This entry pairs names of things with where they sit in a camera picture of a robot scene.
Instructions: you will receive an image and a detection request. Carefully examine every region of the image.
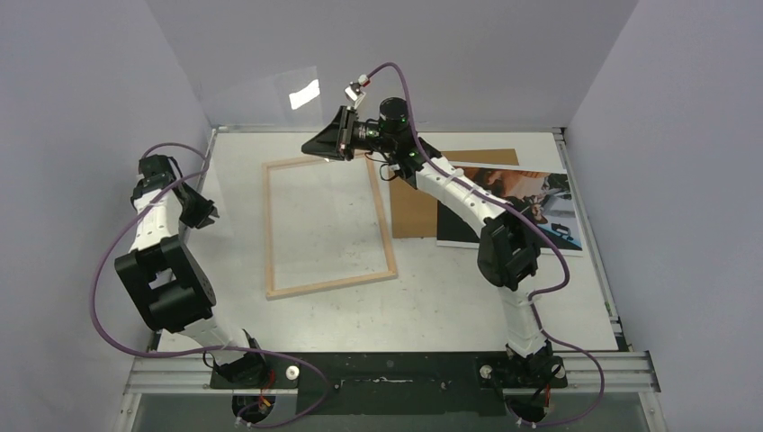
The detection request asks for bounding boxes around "clear glass pane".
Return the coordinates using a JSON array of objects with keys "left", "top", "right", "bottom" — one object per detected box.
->
[{"left": 201, "top": 66, "right": 326, "bottom": 134}]

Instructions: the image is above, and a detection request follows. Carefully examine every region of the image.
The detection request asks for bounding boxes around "white wooden picture frame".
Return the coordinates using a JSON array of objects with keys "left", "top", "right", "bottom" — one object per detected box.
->
[{"left": 262, "top": 156, "right": 398, "bottom": 300}]

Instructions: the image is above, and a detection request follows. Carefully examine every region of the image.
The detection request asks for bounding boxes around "glossy photo print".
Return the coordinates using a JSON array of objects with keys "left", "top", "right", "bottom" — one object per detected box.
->
[{"left": 435, "top": 162, "right": 584, "bottom": 257}]

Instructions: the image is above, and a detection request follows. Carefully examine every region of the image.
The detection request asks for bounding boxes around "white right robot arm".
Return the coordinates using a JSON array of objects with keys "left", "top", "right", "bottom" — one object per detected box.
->
[{"left": 301, "top": 97, "right": 548, "bottom": 386}]

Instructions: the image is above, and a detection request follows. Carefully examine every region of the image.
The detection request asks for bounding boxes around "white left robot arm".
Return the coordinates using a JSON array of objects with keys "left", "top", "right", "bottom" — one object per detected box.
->
[{"left": 114, "top": 155, "right": 269, "bottom": 388}]

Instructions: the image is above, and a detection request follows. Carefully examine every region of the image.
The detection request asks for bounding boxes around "brown cardboard backing board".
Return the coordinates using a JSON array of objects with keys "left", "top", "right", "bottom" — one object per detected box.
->
[{"left": 389, "top": 148, "right": 519, "bottom": 239}]

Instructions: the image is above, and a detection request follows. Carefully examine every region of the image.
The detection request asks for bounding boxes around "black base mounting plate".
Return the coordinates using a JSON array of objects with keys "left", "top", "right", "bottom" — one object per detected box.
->
[{"left": 209, "top": 351, "right": 568, "bottom": 417}]

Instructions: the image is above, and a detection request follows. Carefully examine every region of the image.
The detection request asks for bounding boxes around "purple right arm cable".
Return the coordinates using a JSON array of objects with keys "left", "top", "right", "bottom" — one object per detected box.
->
[{"left": 364, "top": 61, "right": 606, "bottom": 429}]

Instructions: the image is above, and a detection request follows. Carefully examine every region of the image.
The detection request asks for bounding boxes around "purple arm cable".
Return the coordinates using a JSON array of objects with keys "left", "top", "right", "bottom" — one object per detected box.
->
[
  {"left": 364, "top": 61, "right": 606, "bottom": 429},
  {"left": 89, "top": 141, "right": 330, "bottom": 431}
]

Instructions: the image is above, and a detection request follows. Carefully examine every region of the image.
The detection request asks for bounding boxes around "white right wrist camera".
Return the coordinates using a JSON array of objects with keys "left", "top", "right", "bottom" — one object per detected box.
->
[{"left": 344, "top": 75, "right": 370, "bottom": 110}]

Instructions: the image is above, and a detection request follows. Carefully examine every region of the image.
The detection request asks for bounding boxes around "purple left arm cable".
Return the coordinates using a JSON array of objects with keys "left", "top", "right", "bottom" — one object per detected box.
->
[{"left": 89, "top": 141, "right": 330, "bottom": 431}]

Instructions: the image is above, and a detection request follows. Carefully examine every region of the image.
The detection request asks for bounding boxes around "aluminium front rail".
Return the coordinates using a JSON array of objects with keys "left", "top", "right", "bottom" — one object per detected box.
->
[{"left": 124, "top": 352, "right": 660, "bottom": 395}]

